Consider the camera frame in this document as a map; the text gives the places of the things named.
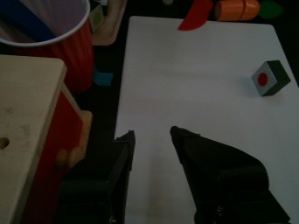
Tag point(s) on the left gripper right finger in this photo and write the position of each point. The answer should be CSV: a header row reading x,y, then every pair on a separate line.
x,y
230,180

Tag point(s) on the red toy knife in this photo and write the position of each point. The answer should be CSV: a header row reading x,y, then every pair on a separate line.
x,y
197,16

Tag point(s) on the pink rectangular plate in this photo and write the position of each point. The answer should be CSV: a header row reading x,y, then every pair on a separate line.
x,y
115,26

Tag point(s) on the toy sushi piece red centre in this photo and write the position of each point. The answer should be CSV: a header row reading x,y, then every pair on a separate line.
x,y
269,78

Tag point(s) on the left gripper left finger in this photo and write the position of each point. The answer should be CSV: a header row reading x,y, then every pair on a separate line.
x,y
101,186

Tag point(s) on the orange toy carrot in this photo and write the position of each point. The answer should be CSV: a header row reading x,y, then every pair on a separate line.
x,y
238,10

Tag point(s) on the blue tape piece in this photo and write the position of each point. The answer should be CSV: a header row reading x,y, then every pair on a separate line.
x,y
103,79

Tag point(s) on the red plastic cup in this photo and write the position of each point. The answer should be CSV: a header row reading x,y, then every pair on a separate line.
x,y
78,52

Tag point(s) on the wooden box red drawer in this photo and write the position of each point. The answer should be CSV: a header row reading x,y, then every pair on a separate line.
x,y
27,116

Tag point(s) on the blue utensil in cup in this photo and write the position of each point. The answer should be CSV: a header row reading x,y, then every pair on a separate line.
x,y
27,20

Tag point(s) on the green toy carrot top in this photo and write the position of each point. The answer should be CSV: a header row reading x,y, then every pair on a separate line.
x,y
270,9

